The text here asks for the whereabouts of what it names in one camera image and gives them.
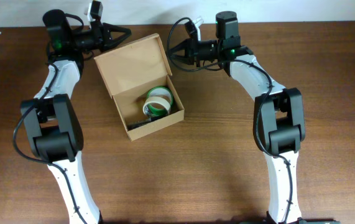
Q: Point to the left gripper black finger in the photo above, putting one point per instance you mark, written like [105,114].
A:
[113,28]
[116,42]

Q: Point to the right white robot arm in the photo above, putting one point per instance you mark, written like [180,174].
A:
[278,125]

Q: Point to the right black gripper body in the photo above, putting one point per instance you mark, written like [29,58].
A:
[204,49]

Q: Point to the green tape roll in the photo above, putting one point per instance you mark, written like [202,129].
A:
[163,92]

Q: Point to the black and white marker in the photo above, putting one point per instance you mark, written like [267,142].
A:
[137,124]

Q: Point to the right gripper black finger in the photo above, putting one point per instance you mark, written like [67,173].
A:
[181,59]
[181,47]

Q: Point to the brown cardboard box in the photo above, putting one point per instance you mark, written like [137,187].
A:
[129,72]

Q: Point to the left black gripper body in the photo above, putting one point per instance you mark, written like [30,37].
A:
[92,38]

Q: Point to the white masking tape roll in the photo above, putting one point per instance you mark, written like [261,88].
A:
[156,106]

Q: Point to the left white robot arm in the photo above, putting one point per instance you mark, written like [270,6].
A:
[48,131]

